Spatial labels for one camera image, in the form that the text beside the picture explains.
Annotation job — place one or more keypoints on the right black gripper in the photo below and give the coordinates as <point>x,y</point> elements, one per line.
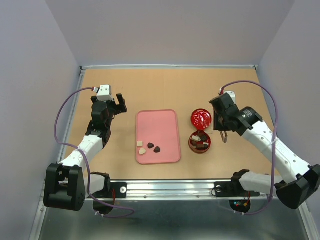
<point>217,125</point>

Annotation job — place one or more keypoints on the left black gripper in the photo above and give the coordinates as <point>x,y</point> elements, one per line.
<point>120,108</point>

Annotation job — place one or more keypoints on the metal tongs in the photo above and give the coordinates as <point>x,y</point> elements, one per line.
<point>224,136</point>

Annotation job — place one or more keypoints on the red round tin lid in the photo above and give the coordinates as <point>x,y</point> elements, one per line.
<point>201,119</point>

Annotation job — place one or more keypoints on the white heart chocolate top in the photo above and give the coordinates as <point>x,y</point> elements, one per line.
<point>196,138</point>

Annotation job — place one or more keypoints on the white heart chocolate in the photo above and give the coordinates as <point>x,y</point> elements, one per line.
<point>196,138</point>
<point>142,151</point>

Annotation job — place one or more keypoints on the red round tin box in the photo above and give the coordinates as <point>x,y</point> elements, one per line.
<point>200,150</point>

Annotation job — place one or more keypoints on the dark square chocolate top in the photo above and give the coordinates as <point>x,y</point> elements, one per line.
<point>195,143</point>

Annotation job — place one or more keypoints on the pink plastic tray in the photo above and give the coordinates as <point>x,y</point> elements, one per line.
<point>159,127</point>

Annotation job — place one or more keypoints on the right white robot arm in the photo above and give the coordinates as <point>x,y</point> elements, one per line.
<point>254,129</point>

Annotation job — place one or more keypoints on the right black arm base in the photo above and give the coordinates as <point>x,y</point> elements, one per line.
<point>240,199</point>

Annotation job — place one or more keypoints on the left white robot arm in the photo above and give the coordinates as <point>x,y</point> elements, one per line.
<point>69,182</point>

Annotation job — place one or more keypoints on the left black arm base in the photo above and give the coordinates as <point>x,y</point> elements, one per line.
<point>101,187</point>

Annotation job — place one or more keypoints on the white heart chocolate bottom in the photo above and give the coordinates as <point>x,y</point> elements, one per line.
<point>142,151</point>

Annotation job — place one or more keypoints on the dark heart chocolate left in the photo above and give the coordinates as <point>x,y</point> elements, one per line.
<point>150,145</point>

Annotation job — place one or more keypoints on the dark heart chocolate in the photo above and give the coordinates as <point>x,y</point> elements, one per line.
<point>150,145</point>
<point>157,149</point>

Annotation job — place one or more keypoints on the dark heart chocolate bottom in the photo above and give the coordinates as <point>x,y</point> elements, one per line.
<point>157,149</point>

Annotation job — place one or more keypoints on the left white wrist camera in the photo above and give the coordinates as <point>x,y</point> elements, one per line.
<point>103,93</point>

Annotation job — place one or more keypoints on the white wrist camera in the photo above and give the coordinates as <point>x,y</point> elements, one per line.
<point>103,93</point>
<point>231,94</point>

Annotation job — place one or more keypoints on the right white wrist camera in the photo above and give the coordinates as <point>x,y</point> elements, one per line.
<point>231,94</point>

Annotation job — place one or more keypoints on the aluminium front rail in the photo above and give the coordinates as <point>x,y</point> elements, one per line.
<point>175,188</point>

